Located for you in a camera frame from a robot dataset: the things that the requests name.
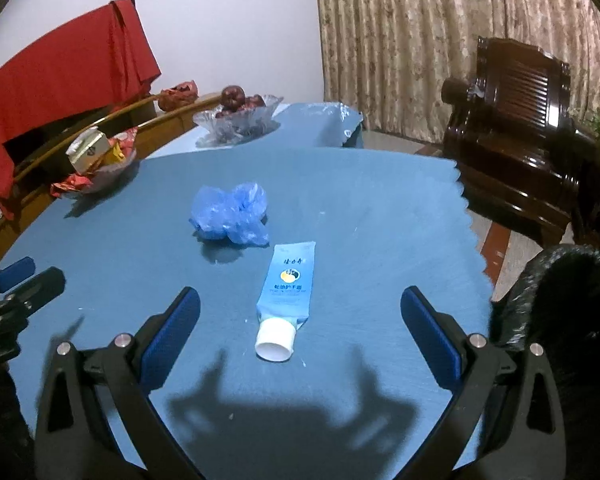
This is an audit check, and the blue plastic bag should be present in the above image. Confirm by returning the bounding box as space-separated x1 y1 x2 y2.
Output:
187 181 271 248

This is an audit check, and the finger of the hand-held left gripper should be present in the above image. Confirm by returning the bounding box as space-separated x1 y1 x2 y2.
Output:
0 256 35 301
5 266 66 318

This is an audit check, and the red crumpled bag on rail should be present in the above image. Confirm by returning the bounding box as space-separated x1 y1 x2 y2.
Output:
158 80 199 112

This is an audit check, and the small cream box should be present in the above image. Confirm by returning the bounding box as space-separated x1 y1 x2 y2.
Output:
66 127 112 173

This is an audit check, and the dark wooden chair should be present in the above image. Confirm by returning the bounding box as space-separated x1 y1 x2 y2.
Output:
441 36 600 246

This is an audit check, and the light blue cream tube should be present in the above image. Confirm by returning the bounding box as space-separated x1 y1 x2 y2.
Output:
255 241 316 362

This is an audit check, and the small blue tablecloth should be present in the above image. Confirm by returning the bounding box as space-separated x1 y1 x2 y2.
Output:
145 102 365 161

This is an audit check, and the black trash bag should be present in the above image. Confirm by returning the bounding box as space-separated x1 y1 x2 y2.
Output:
490 245 600 480

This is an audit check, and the glass fruit bowl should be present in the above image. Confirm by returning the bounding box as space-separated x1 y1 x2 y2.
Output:
192 94 284 143

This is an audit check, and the dark red fruit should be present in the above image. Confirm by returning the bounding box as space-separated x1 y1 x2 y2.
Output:
221 85 246 110

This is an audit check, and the red cloth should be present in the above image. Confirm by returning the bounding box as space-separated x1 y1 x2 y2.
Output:
0 0 162 221

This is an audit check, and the large blue tablecloth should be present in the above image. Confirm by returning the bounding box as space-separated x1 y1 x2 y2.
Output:
0 147 496 480

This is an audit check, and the glass snack dish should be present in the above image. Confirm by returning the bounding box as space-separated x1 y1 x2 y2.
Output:
55 127 140 200

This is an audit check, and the wooden sideboard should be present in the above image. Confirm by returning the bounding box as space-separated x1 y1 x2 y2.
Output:
0 92 223 273

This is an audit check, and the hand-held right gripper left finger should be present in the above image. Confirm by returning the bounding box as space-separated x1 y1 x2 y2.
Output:
34 286 202 480

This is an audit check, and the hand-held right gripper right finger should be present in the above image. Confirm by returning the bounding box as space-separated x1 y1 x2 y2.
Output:
400 286 567 480

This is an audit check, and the red candy wrapper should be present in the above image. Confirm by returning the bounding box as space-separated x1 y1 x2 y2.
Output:
50 174 93 198

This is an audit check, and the beige patterned curtain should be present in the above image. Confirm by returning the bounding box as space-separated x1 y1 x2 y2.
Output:
312 0 600 141

